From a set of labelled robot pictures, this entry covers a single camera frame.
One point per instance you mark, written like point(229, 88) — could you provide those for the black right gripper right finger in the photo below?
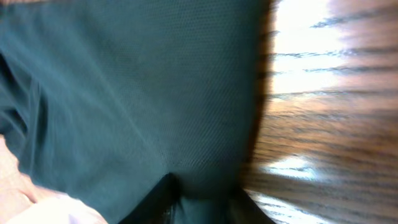
point(243, 210)

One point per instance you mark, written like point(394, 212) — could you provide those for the black polo shirt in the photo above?
point(101, 99)

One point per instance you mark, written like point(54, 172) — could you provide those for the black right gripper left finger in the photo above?
point(158, 206)

